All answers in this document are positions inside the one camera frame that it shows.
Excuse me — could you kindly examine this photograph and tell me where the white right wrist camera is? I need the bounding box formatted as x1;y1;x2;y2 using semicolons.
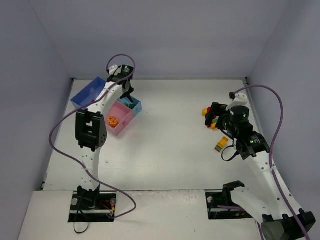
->
226;92;249;111

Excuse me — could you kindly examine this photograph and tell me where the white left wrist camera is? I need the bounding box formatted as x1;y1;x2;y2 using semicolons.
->
106;64;119;75

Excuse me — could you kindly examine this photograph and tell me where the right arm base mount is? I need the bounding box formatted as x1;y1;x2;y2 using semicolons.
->
205;191;253;220

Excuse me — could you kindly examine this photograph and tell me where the small yellow lego brick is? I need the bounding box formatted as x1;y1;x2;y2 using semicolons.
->
202;108;208;116

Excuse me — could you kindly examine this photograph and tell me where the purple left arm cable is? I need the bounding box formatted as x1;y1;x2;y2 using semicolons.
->
48;54;137;220

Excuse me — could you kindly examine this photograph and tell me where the green number two lego cube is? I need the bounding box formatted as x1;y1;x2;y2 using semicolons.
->
124;102;135;109

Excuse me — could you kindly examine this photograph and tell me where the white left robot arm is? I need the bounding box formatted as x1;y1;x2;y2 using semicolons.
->
75;64;135;179

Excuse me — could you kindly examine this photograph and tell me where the light blue container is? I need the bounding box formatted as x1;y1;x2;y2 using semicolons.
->
117;96;142;117

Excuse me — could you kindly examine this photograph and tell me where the pink container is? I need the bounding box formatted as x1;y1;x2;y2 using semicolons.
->
105;101;134;136

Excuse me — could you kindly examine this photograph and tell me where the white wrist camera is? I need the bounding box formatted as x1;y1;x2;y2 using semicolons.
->
106;64;119;75
226;92;249;111

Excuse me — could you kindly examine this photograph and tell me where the dark blue container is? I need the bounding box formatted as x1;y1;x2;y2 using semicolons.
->
70;77;107;108

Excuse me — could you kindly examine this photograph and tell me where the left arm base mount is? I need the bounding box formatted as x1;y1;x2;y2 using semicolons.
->
68;191;117;223

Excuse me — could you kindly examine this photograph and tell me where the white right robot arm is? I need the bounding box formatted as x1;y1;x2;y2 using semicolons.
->
205;100;316;240

